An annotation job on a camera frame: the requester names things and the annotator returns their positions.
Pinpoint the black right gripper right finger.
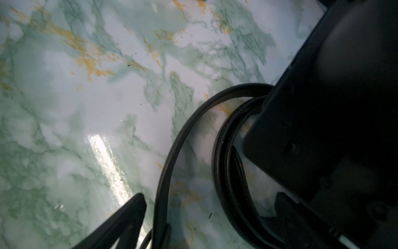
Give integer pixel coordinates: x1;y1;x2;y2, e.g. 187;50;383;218
275;193;342;249

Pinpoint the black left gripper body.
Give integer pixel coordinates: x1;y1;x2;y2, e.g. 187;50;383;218
243;1;398;249

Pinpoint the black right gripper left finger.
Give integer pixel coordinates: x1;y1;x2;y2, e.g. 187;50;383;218
74;193;147;249

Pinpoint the black leather belt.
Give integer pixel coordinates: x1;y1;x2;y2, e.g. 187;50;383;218
140;83;285;249

